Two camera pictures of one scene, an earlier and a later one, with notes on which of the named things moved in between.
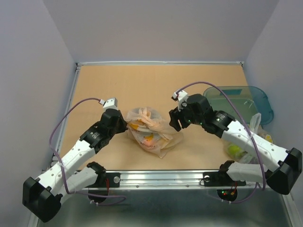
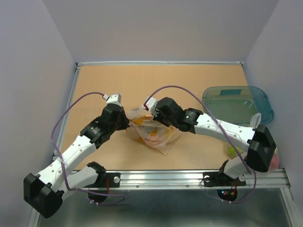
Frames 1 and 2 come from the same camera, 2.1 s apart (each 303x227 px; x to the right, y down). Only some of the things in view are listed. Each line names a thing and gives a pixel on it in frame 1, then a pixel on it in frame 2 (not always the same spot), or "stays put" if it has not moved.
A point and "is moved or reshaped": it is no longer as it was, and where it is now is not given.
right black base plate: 221,178 stays put
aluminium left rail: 69,104 stays put
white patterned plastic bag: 152,131 is moved or reshaped
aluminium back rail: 97,63 stays put
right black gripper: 174,116 to 157,116
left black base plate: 114,180 stays put
